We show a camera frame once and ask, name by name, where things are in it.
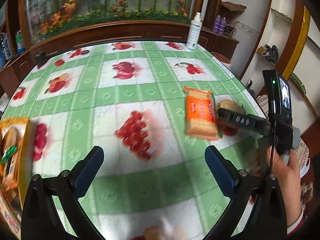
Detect orange-edged cracker pack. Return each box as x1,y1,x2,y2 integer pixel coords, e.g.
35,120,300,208
184,87,219,141

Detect small round biscuit pack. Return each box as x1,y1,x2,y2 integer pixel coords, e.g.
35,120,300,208
217,100,246,121

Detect green-edged soda cracker pack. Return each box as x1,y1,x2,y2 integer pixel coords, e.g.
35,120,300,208
1,127,18,184

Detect person's right hand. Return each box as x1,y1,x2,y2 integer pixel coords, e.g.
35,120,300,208
272,150,303,226

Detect green fruit pattern tablecloth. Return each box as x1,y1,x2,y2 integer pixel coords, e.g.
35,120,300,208
4,41,263,239

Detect yellow rimmed white tray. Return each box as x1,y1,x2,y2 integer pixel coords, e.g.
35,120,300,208
1,117,31,239

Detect black small cup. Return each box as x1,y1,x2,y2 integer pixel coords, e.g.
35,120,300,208
34,50,48,69

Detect purple bottles pair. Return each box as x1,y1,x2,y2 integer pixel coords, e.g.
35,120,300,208
213,15,227,35

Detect white spray bottle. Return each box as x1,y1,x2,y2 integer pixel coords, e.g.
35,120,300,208
186,12,202,50

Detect glass flower display panel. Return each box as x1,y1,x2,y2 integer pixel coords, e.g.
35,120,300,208
24,0,196,44

